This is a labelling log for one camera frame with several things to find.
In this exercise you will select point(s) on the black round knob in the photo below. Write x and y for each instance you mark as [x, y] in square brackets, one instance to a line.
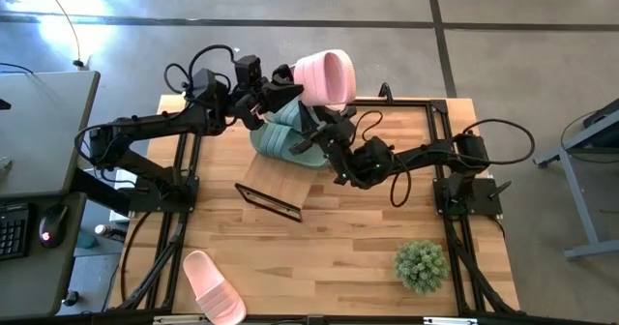
[71, 298]

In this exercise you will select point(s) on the pink rubber slide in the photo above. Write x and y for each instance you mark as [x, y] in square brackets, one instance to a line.
[324, 80]
[213, 291]

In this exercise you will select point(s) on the silver metal bracket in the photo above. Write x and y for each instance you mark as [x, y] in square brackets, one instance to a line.
[179, 320]
[450, 321]

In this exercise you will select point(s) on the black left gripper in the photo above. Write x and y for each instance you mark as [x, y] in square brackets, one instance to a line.
[254, 102]

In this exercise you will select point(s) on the small bottle white cap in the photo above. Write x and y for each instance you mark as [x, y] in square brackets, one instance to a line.
[101, 229]

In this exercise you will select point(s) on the small black clamp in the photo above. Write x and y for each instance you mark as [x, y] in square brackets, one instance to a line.
[385, 93]

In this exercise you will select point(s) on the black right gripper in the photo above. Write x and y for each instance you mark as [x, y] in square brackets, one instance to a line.
[341, 141]

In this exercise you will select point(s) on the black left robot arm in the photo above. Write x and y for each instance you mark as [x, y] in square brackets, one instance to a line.
[155, 122]

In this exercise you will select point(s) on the wooden shelf black metal frame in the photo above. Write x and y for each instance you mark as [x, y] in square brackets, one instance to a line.
[278, 185]

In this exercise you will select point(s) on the grey metal table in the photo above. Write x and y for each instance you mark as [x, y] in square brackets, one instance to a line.
[578, 199]

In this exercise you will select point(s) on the black computer mouse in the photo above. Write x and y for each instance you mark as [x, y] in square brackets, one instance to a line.
[55, 218]

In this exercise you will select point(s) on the teal round object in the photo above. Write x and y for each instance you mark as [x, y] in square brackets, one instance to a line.
[88, 240]

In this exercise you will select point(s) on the light grey desk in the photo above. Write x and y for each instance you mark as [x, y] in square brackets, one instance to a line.
[43, 122]

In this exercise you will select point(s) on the black keyboard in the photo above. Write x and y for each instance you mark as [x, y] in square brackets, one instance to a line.
[14, 233]

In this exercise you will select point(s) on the small round artificial plant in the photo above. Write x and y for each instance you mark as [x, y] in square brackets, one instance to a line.
[421, 267]

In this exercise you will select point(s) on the black aluminium table frame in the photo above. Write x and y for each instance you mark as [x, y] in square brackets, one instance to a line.
[411, 103]

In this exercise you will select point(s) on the dark grey desk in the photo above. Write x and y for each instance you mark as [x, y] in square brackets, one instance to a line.
[29, 286]

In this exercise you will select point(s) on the teal rubber slide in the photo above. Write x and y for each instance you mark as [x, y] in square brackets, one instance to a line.
[285, 114]
[280, 143]

